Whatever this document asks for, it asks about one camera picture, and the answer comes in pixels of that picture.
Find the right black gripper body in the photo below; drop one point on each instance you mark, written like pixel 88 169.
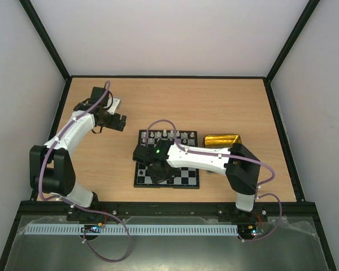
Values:
pixel 160 173

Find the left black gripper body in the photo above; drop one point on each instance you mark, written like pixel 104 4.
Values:
pixel 114 124

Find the gold metal tin tray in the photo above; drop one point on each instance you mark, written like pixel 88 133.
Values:
pixel 221 140

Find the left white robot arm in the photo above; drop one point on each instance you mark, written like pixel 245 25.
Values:
pixel 51 170

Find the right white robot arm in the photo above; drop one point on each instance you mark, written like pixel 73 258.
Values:
pixel 237 163

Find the black white chessboard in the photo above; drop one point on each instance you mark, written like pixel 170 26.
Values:
pixel 189 178

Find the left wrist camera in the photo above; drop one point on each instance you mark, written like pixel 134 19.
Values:
pixel 113 105

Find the black mounting rail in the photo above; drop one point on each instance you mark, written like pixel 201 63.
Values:
pixel 224 212

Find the white slotted cable duct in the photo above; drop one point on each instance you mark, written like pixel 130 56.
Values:
pixel 133 230

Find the black frame enclosure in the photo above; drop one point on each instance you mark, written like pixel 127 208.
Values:
pixel 300 207

